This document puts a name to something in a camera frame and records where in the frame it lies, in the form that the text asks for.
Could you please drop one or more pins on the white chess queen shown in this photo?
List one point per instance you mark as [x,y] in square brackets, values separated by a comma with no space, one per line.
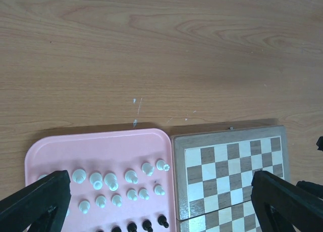
[96,180]

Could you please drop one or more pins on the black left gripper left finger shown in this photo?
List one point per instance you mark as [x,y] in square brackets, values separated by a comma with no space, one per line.
[40,206]

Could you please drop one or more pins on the white chess rook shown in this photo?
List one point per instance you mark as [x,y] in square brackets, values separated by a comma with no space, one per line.
[162,165]

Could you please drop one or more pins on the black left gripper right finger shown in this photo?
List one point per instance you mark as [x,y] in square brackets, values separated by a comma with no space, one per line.
[282,206]

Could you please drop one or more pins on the wooden chess board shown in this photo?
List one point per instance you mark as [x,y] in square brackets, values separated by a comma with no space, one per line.
[213,173]

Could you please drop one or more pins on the white chess king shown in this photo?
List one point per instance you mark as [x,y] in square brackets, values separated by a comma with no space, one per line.
[110,180]

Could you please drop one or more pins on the pink plastic tray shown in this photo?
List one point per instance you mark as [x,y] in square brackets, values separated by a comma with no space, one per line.
[106,152]

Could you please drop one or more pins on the white chess knight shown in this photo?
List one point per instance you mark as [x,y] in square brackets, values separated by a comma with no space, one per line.
[42,176]
[147,168]

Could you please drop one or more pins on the white chess bishop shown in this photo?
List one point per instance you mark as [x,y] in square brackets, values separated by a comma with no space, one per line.
[78,176]
[131,176]

